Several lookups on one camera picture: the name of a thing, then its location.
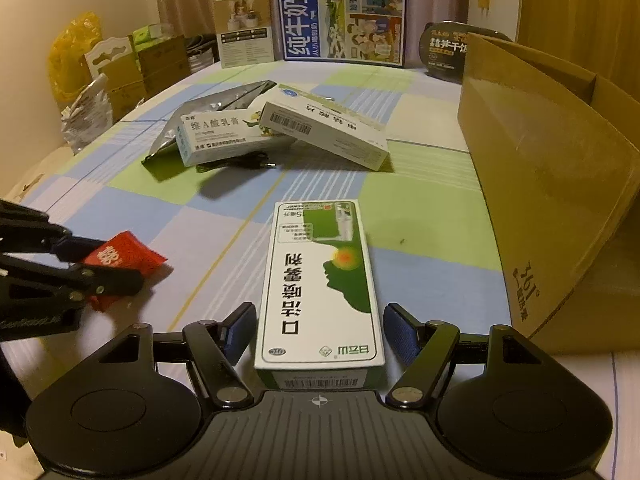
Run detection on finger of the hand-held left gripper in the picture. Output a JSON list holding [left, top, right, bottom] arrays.
[[0, 199, 108, 263], [0, 254, 146, 307]]

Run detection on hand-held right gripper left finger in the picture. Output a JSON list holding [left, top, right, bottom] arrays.
[[90, 303, 258, 409]]

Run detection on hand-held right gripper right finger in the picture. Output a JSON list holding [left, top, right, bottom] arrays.
[[383, 303, 551, 409]]

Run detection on red packet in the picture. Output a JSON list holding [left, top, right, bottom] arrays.
[[80, 231, 168, 313]]

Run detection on green and white spray box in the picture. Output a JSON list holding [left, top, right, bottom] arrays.
[[254, 200, 387, 391]]

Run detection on black cable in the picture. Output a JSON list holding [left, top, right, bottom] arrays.
[[195, 159, 278, 173]]

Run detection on white ointment box blue print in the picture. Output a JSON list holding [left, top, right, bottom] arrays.
[[175, 106, 296, 167]]

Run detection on large cardboard box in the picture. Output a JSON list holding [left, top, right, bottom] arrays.
[[456, 32, 640, 356]]

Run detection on silver foil pouch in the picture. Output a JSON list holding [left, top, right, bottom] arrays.
[[141, 80, 278, 165]]

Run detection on long white tablet box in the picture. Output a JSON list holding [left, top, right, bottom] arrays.
[[257, 85, 391, 173]]

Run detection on checked cloth desktop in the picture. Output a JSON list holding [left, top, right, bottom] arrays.
[[0, 62, 621, 461]]

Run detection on white plastic bag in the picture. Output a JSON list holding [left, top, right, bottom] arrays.
[[60, 74, 118, 156]]

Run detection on yellow plastic bag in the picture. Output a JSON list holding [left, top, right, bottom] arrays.
[[47, 12, 103, 106]]

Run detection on brown cardboard carton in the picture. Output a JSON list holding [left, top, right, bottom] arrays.
[[136, 35, 191, 96]]

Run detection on green tissue packs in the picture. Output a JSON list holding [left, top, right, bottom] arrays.
[[131, 24, 171, 43]]

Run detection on black instant food bowl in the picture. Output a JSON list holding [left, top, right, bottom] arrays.
[[419, 21, 516, 83]]

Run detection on beige product box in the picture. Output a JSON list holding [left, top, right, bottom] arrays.
[[214, 0, 275, 69]]

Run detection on blue milk carton box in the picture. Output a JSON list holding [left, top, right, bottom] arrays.
[[276, 0, 408, 69]]

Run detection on wooden wardrobe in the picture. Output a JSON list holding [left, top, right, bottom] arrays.
[[515, 0, 640, 91]]

